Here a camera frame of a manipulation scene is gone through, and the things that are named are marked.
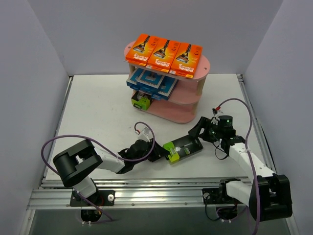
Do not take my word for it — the black green razor box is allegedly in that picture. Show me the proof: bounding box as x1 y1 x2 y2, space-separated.
131 91 153 111
162 135 203 164

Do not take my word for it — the blue razor box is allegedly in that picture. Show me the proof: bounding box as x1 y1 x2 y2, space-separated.
136 70 165 93
126 68 144 91
151 76 178 100

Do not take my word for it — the small orange razor box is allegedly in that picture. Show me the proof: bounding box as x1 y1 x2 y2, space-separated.
169 43 202 79

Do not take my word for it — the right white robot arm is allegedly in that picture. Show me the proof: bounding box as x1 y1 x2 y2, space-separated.
188 115 293 222

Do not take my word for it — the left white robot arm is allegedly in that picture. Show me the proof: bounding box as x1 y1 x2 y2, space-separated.
53 139 170 205

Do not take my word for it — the pink three-tier shelf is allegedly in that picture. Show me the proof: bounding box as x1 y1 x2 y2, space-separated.
124 42 210 124

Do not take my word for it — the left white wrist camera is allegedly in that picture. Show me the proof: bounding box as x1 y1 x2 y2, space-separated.
136 127 150 142

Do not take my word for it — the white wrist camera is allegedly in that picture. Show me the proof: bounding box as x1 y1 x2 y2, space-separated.
212 107 223 116
136 127 150 142

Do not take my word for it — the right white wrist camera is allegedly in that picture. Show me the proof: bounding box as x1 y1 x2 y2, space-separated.
212 107 223 116

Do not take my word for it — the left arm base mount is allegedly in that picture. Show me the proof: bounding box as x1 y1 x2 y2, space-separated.
69 190 115 224

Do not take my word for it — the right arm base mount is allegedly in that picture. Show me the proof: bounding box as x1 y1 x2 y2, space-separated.
202 187 245 221

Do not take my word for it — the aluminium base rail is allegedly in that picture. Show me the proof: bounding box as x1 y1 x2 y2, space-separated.
27 178 219 210

